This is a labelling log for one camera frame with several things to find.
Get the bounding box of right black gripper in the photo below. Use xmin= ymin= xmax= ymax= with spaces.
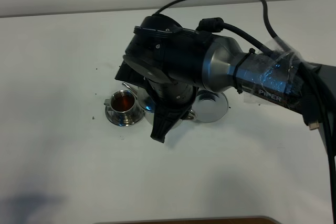
xmin=143 ymin=77 xmax=199 ymax=143

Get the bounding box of stainless steel teapot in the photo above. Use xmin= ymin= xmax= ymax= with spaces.
xmin=122 ymin=82 xmax=197 ymax=129

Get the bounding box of right black silver robot arm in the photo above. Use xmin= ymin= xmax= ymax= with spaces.
xmin=116 ymin=14 xmax=335 ymax=152

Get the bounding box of steel teapot saucer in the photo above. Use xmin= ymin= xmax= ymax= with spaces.
xmin=192 ymin=89 xmax=229 ymax=123

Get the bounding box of near stainless steel teacup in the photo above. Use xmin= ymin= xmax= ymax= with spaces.
xmin=104 ymin=90 xmax=136 ymax=113

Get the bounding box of near steel cup saucer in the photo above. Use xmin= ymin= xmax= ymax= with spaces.
xmin=105 ymin=101 xmax=144 ymax=127

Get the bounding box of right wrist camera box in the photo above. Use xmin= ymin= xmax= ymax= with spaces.
xmin=115 ymin=61 xmax=146 ymax=88

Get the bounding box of right black cable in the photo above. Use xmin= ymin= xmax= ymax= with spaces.
xmin=153 ymin=0 xmax=336 ymax=224

